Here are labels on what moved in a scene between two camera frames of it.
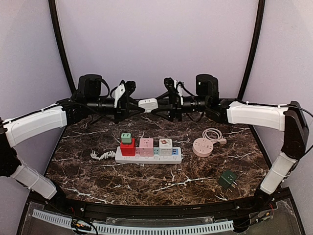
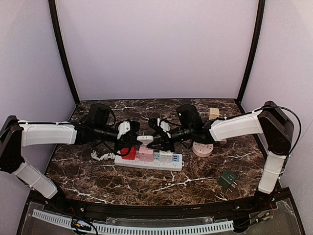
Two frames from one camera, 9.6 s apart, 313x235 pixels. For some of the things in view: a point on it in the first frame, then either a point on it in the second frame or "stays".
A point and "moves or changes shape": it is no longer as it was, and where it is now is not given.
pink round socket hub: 202,147 stays
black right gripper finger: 165,100 → 156,136
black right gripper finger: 167,113 → 162,144
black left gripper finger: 129,113 → 121,147
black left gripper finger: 133,104 → 127,140
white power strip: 176,158 moves or changes shape
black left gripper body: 120,107 → 123,141
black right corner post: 253,49 stays
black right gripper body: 174,106 → 165,140
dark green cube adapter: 226,179 stays
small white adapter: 148,105 → 145,139
